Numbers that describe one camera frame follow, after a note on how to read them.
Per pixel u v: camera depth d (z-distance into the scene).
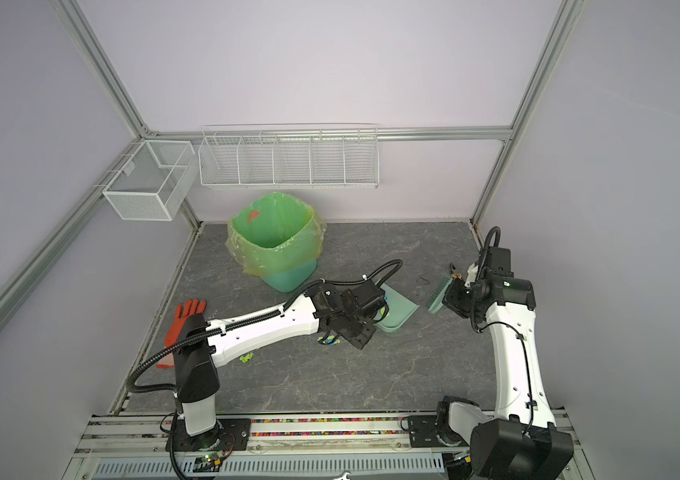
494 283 0.50
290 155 0.99
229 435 0.73
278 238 1.08
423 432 0.74
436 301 0.84
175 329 0.91
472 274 0.70
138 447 0.73
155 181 0.99
